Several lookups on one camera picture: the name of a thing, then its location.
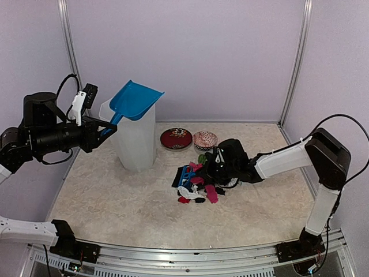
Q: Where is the small red paper scrap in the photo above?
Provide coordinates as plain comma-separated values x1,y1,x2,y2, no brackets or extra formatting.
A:
178,196,191,204

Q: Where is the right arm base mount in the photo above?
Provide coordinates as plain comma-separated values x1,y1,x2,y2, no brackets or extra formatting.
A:
275,227,326,263

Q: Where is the white paper scrap long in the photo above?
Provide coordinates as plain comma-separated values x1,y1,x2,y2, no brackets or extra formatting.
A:
177,186,206,200

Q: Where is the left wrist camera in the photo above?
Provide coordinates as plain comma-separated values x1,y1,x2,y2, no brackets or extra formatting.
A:
67,83,98,126

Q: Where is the left aluminium corner post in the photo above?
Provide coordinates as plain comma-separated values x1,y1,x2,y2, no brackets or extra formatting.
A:
57,0,95,128

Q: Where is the blue dustpan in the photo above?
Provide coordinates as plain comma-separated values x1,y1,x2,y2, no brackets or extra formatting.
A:
108,80,165,125

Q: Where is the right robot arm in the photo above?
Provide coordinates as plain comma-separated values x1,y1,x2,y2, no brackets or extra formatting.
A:
204,124,364,256

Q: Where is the aluminium corner post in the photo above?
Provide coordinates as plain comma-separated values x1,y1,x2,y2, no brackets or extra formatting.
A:
57,0,95,128
278,0,313,129

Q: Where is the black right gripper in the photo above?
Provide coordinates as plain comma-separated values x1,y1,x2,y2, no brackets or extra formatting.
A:
196,156,238,185

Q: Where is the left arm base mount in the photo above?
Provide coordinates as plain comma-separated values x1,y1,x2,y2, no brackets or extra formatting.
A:
50,219,101,264

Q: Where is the aluminium front rail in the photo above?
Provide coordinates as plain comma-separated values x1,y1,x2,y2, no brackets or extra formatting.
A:
20,236,354,277

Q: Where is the blue hand brush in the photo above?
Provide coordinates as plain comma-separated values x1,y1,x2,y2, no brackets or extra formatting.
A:
171,165,195,188

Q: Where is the right aluminium corner post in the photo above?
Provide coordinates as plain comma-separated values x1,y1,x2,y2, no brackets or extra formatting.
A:
278,0,313,129

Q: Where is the white plastic trash bin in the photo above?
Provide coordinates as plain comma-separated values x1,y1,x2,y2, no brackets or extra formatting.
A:
110,106,156,172

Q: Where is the pink patterned bowl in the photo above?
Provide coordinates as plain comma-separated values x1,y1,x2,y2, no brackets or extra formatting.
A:
193,131,218,151

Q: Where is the red floral plate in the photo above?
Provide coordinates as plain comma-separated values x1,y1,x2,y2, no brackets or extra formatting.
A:
160,128,193,150

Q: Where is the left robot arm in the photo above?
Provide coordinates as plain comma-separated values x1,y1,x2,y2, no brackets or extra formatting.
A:
1,84,118,257

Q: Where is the small black paper scrap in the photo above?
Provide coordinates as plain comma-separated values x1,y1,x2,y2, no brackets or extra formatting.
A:
195,197,206,204

